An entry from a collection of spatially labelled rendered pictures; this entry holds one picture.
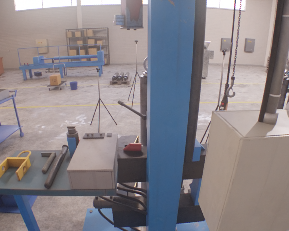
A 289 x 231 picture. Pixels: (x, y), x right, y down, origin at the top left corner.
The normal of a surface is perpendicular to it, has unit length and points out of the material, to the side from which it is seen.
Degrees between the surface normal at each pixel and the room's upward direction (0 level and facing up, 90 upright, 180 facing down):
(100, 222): 0
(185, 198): 0
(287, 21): 90
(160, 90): 90
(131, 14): 90
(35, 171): 0
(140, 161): 90
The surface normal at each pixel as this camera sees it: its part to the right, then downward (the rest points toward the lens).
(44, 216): 0.00, -0.93
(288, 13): -0.50, 0.33
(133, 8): 0.41, 0.34
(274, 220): 0.07, 0.37
